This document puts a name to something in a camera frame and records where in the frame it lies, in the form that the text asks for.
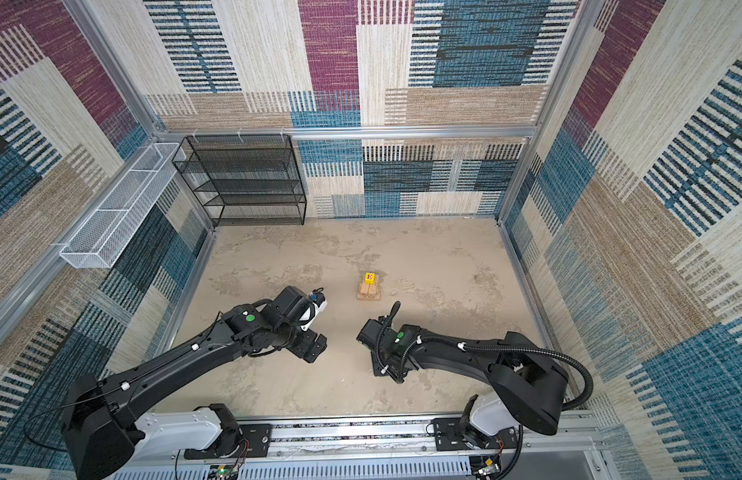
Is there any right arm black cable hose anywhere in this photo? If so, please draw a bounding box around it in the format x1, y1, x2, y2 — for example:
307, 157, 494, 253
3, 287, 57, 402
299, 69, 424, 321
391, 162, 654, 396
375, 301, 595, 480

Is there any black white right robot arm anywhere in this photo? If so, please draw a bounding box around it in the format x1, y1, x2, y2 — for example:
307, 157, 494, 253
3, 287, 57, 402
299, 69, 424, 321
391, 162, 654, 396
357, 319, 569, 436

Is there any white wire mesh basket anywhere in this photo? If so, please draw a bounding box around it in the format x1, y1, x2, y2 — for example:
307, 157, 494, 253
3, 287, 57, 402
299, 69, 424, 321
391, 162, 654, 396
60, 143, 179, 269

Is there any aluminium mounting rail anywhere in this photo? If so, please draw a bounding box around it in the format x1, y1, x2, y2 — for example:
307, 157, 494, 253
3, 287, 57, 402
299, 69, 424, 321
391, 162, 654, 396
117, 411, 619, 479

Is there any black wire mesh shelf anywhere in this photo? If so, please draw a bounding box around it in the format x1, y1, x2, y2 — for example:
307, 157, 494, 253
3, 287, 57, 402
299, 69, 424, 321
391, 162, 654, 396
172, 134, 308, 228

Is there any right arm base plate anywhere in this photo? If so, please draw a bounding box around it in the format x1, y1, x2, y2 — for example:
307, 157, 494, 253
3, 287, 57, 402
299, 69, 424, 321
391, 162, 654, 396
426, 417, 518, 451

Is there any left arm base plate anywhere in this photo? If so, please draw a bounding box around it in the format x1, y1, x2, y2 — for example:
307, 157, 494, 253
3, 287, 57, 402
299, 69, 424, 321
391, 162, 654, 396
232, 423, 273, 459

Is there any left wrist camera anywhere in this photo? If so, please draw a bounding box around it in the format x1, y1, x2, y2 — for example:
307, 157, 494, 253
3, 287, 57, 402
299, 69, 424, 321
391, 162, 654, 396
299, 287, 328, 331

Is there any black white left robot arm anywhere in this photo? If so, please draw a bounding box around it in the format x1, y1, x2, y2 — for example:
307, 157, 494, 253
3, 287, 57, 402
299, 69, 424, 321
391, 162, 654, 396
61, 286, 328, 479

